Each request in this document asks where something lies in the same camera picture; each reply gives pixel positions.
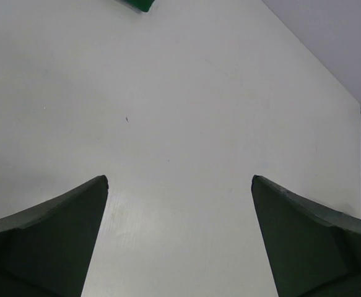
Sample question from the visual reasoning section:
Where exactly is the folded green t shirt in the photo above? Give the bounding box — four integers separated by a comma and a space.
119, 0, 154, 12

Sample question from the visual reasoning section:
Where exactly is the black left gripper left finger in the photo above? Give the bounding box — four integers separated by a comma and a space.
0, 175, 108, 296

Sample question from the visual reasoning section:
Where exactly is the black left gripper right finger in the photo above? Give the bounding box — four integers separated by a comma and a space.
251, 175, 361, 296

